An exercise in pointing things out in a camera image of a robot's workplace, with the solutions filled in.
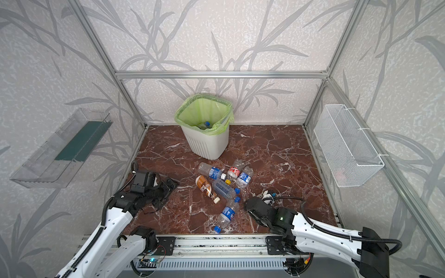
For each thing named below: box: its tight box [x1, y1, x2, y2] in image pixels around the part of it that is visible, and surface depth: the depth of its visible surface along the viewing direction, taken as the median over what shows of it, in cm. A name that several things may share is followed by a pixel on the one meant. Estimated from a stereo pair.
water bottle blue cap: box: [213, 202, 240, 233], surface depth 80 cm
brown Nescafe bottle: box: [195, 174, 221, 204], surface depth 88 cm
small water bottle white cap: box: [197, 162, 228, 181], surface depth 93 cm
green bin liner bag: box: [174, 93, 235, 136], surface depth 96 cm
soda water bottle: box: [212, 178, 236, 199], surface depth 88 cm
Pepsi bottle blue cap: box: [200, 121, 211, 130], surface depth 105 cm
